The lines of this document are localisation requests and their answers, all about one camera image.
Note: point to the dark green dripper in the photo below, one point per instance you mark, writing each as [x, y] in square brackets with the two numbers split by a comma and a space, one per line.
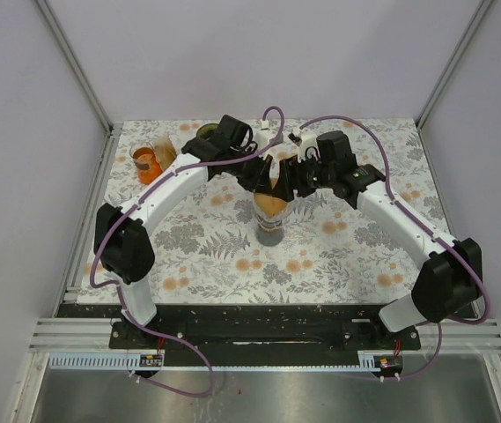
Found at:
[205, 131]

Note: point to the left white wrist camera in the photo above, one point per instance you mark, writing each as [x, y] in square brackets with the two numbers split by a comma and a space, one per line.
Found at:
[267, 136]

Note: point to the brown coffee filter stack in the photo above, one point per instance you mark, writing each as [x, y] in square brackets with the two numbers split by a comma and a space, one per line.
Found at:
[164, 151]

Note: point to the brown paper coffee filter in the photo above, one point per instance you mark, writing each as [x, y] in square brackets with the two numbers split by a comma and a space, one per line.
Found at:
[269, 207]

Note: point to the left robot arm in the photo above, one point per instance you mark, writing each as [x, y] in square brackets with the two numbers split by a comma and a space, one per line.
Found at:
[122, 238]

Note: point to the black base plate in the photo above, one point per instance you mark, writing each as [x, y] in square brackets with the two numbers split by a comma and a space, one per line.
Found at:
[347, 327]

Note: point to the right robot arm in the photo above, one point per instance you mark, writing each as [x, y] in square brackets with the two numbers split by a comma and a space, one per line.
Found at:
[450, 271]

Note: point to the white slotted cable duct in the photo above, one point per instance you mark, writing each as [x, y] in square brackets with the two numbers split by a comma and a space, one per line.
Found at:
[128, 361]

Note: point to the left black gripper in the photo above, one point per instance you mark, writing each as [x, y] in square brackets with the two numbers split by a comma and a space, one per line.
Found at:
[262, 168]

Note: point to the glass coffee carafe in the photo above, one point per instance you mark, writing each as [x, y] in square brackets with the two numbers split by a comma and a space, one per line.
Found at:
[269, 232]

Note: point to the glass of orange liquid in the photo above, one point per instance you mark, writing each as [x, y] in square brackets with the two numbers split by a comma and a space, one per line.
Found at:
[145, 160]

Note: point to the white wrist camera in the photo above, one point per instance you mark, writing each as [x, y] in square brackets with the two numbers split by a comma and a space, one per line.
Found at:
[267, 136]
[306, 141]

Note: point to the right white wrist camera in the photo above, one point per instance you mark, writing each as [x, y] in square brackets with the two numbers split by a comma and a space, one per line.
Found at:
[306, 141]

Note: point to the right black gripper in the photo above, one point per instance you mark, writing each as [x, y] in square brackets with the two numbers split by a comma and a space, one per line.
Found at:
[289, 170]

